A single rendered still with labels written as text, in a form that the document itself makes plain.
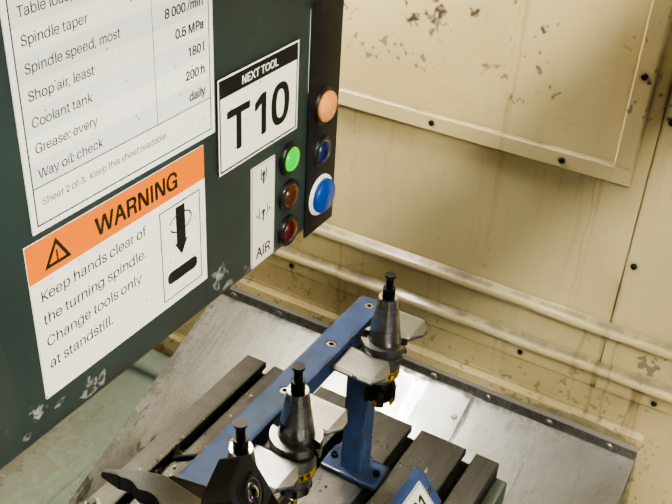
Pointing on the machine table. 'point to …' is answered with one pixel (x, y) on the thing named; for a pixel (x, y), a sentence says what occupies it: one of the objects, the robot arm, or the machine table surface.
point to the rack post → (356, 443)
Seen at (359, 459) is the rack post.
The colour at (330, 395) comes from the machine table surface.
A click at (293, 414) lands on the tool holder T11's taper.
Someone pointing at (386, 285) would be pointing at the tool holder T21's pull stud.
